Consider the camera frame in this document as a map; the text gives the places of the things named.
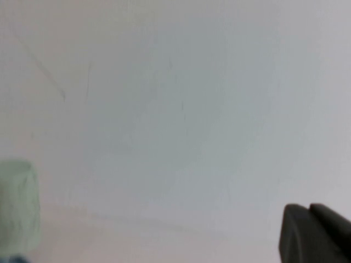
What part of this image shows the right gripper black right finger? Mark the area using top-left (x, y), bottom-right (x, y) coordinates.
top-left (309, 202), bottom-right (351, 244)

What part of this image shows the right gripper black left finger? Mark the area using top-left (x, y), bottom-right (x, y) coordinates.
top-left (278, 204), bottom-right (351, 263)

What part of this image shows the light green plastic cup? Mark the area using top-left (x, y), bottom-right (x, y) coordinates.
top-left (0, 160), bottom-right (42, 257)

